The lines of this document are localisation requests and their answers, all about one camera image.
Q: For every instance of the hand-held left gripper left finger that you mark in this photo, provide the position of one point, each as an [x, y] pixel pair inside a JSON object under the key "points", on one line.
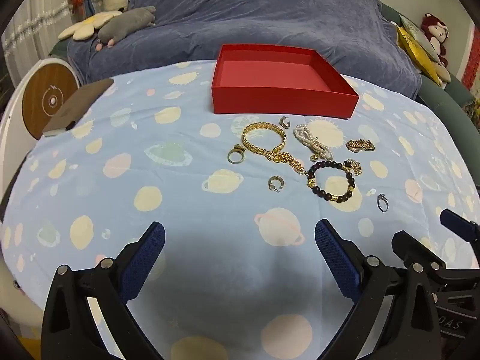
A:
{"points": [[148, 255]]}

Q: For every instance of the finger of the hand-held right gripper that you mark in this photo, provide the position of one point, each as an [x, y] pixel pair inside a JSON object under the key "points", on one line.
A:
{"points": [[459, 225], [412, 249]]}

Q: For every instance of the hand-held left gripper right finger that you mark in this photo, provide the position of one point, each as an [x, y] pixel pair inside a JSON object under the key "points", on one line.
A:
{"points": [[333, 258]]}

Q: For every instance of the gold hoop earring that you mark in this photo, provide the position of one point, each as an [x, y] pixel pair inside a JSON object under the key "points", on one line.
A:
{"points": [[284, 121], [270, 184]]}

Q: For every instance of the red cardboard box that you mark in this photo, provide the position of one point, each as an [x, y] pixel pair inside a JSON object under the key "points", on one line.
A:
{"points": [[262, 97]]}

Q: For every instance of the planet-print blue sheet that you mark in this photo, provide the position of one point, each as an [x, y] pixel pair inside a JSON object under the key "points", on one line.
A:
{"points": [[187, 202]]}

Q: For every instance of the flower plant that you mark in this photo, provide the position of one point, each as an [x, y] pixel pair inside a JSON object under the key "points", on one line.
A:
{"points": [[474, 114]]}

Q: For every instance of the green sofa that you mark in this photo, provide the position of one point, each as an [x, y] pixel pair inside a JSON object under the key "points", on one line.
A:
{"points": [[442, 97]]}

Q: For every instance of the yellow pillow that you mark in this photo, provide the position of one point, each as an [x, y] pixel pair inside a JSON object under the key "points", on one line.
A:
{"points": [[412, 52]]}

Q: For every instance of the red plush doll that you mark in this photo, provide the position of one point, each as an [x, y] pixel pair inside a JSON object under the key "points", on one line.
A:
{"points": [[435, 32]]}

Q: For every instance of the grey patterned pillow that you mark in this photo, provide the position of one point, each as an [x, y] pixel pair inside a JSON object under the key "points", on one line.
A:
{"points": [[418, 33]]}

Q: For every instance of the grey plush toy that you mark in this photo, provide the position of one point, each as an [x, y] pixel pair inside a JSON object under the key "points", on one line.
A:
{"points": [[127, 24]]}

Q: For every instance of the cream flower pillow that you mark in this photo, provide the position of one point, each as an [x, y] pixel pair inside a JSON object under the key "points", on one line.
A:
{"points": [[86, 26]]}

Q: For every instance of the white lace curtain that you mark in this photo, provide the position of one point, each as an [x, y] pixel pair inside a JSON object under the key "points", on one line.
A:
{"points": [[33, 33]]}

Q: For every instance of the blue-purple blanket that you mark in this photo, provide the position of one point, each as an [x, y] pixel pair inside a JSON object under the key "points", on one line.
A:
{"points": [[262, 15]]}

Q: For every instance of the red wall hanging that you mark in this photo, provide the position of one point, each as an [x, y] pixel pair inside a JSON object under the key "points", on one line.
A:
{"points": [[471, 63]]}

